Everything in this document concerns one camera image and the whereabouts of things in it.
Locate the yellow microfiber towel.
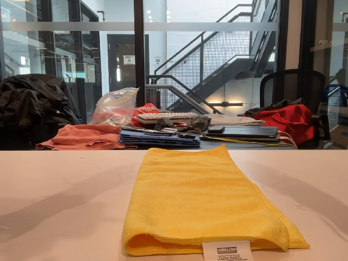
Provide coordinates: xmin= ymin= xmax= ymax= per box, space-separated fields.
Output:
xmin=121 ymin=144 xmax=311 ymax=261

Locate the small crumpled grey bag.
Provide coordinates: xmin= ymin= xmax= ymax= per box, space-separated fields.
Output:
xmin=153 ymin=117 xmax=175 ymax=132

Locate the silver keypad phone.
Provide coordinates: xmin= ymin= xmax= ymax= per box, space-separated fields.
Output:
xmin=141 ymin=129 xmax=175 ymax=136

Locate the black keypad phone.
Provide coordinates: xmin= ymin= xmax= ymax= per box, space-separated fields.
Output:
xmin=177 ymin=132 xmax=201 ymax=140

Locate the white keyboard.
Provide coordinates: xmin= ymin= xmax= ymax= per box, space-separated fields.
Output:
xmin=135 ymin=111 xmax=201 ymax=125

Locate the blue folded cloth stack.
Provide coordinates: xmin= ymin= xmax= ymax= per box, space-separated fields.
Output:
xmin=118 ymin=128 xmax=202 ymax=149

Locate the large crumpled grey bag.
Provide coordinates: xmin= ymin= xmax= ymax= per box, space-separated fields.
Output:
xmin=191 ymin=115 xmax=213 ymax=132

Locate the red cloth with white print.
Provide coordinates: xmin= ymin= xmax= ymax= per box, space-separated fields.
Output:
xmin=132 ymin=102 xmax=164 ymax=125

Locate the dark grey keypad phone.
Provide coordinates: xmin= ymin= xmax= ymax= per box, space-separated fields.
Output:
xmin=121 ymin=126 xmax=153 ymax=134

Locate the clear plastic bag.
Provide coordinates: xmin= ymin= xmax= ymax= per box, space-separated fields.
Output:
xmin=90 ymin=86 xmax=140 ymax=128

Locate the beige folded cloth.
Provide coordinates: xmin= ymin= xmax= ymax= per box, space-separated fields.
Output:
xmin=208 ymin=113 xmax=267 ymax=127

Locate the grey laptop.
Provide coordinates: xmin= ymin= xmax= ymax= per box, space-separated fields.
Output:
xmin=200 ymin=135 xmax=281 ymax=142

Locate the black laptop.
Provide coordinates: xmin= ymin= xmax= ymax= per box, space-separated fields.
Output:
xmin=203 ymin=125 xmax=279 ymax=138

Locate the black metal staircase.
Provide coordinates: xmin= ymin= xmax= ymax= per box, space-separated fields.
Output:
xmin=145 ymin=0 xmax=281 ymax=115

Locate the dark framed door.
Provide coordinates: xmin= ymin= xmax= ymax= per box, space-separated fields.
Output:
xmin=107 ymin=34 xmax=150 ymax=95

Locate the black window pillar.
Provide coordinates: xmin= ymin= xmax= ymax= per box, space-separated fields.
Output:
xmin=133 ymin=0 xmax=145 ymax=88

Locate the salmon pink shirt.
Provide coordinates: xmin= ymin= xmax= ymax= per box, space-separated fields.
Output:
xmin=35 ymin=123 xmax=139 ymax=151

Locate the dark grey garment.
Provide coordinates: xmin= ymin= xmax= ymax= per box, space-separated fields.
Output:
xmin=243 ymin=97 xmax=305 ymax=118

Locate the red fabric bag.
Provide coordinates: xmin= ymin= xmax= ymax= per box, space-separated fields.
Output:
xmin=251 ymin=104 xmax=316 ymax=147

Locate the black mesh office chair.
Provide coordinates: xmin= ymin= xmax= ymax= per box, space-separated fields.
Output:
xmin=259 ymin=69 xmax=332 ymax=150

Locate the black jacket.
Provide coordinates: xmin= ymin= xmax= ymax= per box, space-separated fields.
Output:
xmin=0 ymin=73 xmax=82 ymax=150

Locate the horizontal wall lamp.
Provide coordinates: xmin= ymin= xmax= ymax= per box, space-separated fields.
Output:
xmin=208 ymin=100 xmax=245 ymax=108

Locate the yellow cable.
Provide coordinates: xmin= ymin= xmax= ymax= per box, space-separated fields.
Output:
xmin=200 ymin=131 xmax=294 ymax=147

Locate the white charging cable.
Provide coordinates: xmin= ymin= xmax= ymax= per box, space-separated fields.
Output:
xmin=277 ymin=130 xmax=299 ymax=149
xmin=278 ymin=136 xmax=297 ymax=150

